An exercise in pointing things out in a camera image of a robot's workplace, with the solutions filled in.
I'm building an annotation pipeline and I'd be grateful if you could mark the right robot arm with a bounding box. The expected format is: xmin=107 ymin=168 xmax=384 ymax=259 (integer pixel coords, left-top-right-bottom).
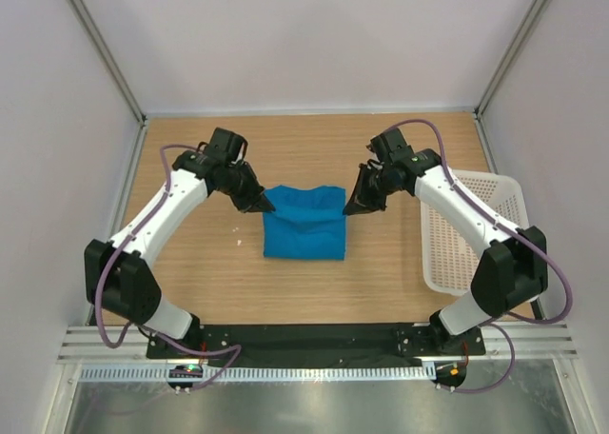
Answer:
xmin=343 ymin=127 xmax=548 ymax=354

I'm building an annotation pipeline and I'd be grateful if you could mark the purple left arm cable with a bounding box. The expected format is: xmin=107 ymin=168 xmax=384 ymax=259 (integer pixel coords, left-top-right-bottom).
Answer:
xmin=92 ymin=143 xmax=243 ymax=414

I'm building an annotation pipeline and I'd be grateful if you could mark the white plastic mesh basket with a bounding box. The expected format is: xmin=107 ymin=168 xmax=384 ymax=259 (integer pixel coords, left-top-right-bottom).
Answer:
xmin=416 ymin=166 xmax=529 ymax=297

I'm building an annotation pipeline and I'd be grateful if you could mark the aluminium front frame rail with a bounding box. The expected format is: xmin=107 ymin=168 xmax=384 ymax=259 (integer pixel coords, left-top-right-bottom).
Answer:
xmin=57 ymin=322 xmax=578 ymax=368

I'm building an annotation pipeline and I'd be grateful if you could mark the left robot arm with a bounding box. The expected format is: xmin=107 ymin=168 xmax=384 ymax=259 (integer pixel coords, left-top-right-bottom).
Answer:
xmin=84 ymin=128 xmax=275 ymax=358

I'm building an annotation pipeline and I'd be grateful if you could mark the white slotted cable duct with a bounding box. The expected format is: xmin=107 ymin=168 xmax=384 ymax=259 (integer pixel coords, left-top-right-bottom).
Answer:
xmin=79 ymin=363 xmax=436 ymax=384

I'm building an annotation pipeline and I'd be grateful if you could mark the aluminium post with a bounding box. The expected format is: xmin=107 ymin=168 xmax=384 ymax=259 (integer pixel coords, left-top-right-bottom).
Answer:
xmin=474 ymin=0 xmax=552 ymax=121
xmin=67 ymin=0 xmax=147 ymax=127

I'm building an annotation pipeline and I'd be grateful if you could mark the blue t shirt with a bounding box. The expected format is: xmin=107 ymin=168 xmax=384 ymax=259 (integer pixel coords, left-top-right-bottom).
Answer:
xmin=263 ymin=185 xmax=346 ymax=261

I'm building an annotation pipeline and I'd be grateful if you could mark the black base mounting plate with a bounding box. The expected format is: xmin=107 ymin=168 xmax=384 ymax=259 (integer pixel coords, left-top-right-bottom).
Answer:
xmin=177 ymin=323 xmax=485 ymax=358

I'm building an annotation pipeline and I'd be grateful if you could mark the right rear aluminium post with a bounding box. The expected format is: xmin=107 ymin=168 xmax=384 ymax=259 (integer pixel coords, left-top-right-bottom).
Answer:
xmin=474 ymin=0 xmax=552 ymax=121

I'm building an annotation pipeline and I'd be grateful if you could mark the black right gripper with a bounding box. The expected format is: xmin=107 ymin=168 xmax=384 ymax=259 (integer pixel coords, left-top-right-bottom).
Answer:
xmin=344 ymin=163 xmax=402 ymax=216

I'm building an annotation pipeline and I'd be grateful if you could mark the left rear aluminium post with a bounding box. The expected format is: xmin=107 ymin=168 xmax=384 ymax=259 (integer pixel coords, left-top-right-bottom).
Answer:
xmin=67 ymin=0 xmax=147 ymax=127

